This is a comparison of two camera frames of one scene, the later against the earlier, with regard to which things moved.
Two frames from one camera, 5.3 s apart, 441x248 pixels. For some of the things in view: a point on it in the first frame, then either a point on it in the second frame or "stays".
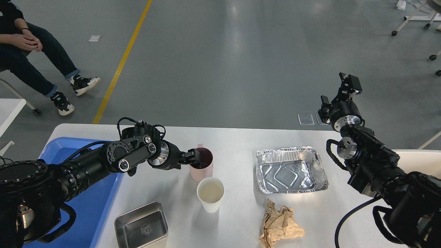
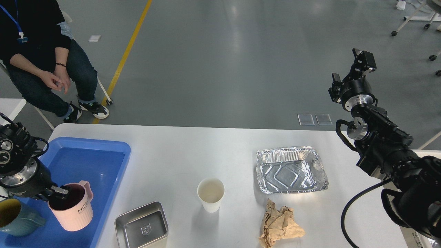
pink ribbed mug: [204, 169] -> [73, 212]
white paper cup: [211, 190] stays
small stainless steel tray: [141, 226] stays
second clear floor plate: [319, 121] stays
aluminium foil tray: [290, 169] stays
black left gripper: [171, 157] -> [33, 179]
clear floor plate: [306, 119] stays
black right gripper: [343, 110] -> [355, 90]
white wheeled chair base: [430, 18] stays
